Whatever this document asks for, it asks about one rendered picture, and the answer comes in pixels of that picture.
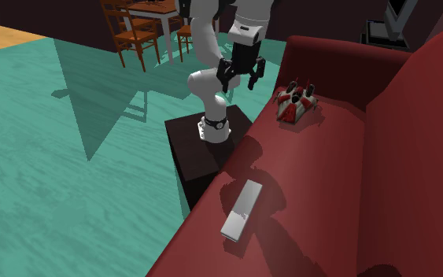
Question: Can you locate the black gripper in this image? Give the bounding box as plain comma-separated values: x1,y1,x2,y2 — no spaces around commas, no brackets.
216,40,267,94

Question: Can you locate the red and white toy spaceship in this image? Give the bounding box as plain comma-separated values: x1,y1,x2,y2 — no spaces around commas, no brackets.
274,78,319,125

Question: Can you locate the brown wooden chair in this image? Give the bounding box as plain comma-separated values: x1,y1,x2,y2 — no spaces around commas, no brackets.
100,0,161,73
175,15,216,63

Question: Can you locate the dark robot stand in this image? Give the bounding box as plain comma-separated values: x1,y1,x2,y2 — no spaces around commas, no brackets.
164,104,253,211

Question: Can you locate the white dining table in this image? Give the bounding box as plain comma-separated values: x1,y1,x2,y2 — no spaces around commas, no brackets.
122,0,220,65

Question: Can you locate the red sofa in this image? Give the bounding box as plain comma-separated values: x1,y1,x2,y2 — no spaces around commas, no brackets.
146,21,443,277

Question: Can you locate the white remote control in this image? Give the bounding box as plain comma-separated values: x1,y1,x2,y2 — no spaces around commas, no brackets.
220,179,264,243

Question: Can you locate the grey and black floor appliance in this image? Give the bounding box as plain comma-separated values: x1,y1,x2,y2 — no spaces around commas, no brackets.
360,0,418,50

